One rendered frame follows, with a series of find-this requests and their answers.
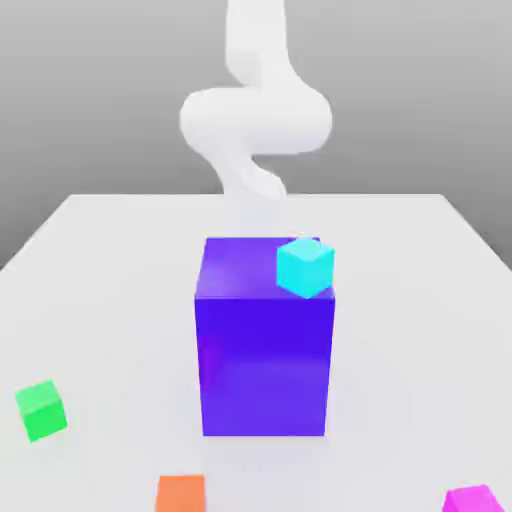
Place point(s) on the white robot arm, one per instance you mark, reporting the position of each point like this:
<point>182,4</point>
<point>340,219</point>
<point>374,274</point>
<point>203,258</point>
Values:
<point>256,120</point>

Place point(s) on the small cyan cube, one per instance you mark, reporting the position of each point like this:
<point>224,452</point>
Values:
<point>306,268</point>

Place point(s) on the small orange cube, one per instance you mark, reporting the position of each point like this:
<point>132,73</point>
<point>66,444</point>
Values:
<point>180,494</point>

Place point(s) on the small green cube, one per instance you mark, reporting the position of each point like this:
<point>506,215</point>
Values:
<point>42,412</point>

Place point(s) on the small magenta cube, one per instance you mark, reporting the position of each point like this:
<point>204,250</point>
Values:
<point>472,500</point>

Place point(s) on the large purple box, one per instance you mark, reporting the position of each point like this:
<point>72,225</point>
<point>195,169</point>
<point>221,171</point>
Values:
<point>262,360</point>

